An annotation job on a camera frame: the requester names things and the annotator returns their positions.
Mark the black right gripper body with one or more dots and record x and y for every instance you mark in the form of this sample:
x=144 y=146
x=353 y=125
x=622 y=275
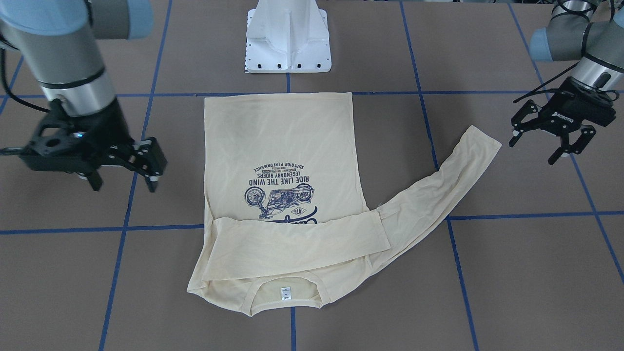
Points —
x=108 y=127

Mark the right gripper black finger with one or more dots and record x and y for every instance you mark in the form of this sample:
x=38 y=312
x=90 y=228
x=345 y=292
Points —
x=146 y=158
x=94 y=179

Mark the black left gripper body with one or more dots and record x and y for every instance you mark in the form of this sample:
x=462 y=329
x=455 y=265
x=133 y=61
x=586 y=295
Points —
x=568 y=113

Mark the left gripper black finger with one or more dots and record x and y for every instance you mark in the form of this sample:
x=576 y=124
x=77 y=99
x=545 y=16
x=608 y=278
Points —
x=525 y=120
x=587 y=133

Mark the beige long sleeve graphic shirt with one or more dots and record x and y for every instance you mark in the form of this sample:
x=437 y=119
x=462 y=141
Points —
x=286 y=222

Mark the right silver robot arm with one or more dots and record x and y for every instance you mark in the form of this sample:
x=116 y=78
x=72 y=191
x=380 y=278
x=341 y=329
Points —
x=58 y=41

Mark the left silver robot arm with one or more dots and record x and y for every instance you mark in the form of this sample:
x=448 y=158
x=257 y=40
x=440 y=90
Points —
x=595 y=48

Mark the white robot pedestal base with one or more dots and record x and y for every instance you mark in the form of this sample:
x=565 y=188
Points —
x=287 y=36

